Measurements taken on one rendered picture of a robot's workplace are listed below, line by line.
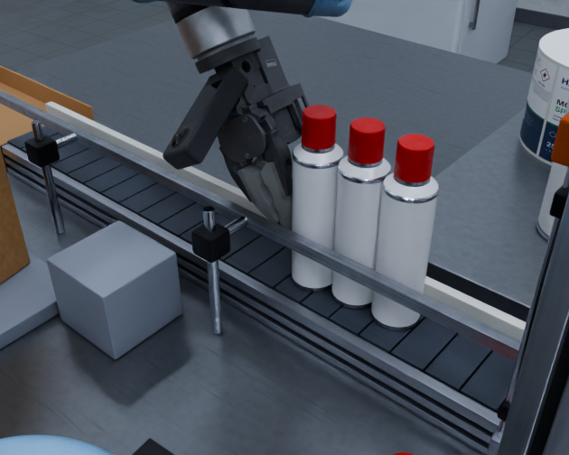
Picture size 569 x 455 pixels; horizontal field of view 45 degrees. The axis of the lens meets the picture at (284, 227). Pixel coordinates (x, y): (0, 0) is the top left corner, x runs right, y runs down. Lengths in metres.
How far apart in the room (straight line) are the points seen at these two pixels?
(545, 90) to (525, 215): 0.20
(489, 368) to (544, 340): 0.28
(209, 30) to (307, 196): 0.19
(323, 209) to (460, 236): 0.23
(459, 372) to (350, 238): 0.16
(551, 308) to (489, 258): 0.43
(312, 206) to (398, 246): 0.10
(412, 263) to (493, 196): 0.32
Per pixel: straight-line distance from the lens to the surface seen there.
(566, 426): 0.47
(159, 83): 1.41
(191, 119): 0.71
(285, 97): 0.75
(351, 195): 0.67
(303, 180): 0.69
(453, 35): 3.11
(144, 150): 0.98
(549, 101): 1.04
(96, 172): 1.01
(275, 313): 0.77
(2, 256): 0.87
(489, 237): 0.88
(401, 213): 0.64
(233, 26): 0.73
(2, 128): 1.29
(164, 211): 0.91
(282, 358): 0.76
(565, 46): 1.09
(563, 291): 0.41
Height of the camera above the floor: 1.37
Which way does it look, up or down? 35 degrees down
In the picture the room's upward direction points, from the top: straight up
